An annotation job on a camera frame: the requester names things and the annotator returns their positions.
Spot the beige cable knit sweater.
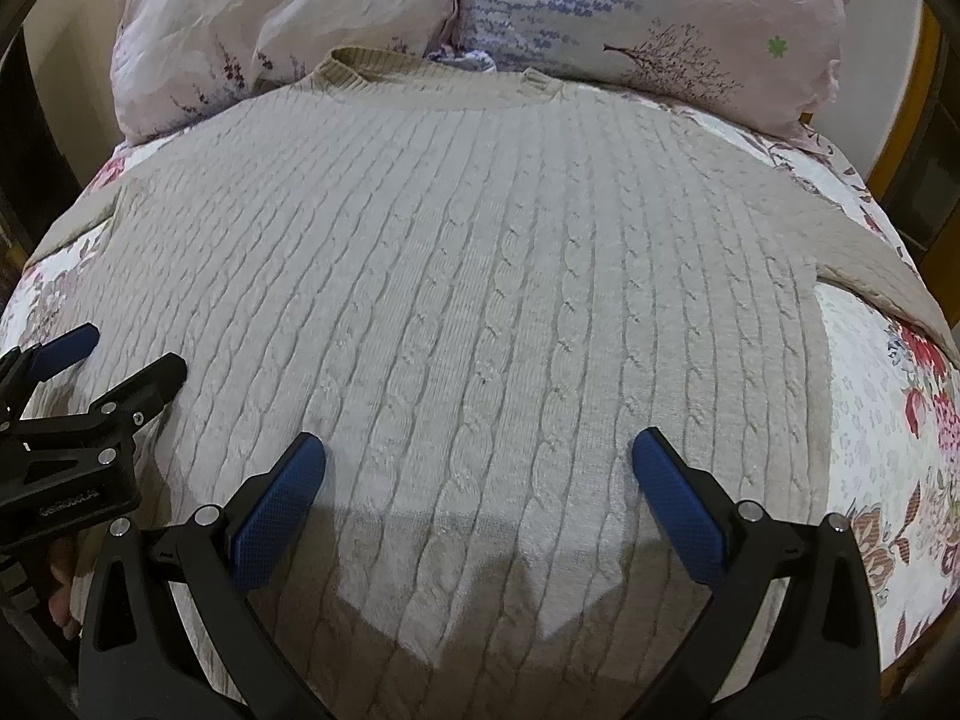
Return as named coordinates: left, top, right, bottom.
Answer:
left=26, top=49, right=958, bottom=718

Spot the pink floral pillow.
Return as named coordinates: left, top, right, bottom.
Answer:
left=110, top=0, right=457, bottom=143

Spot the person's left hand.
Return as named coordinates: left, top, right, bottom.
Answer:
left=49, top=536, right=82, bottom=640

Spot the floral white bedspread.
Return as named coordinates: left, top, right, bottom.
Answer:
left=2, top=94, right=958, bottom=670

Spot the blue lavender print pillow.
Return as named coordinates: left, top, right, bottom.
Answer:
left=431, top=0, right=850, bottom=148

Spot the wooden headboard frame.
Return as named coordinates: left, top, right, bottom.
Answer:
left=869, top=5, right=958, bottom=262

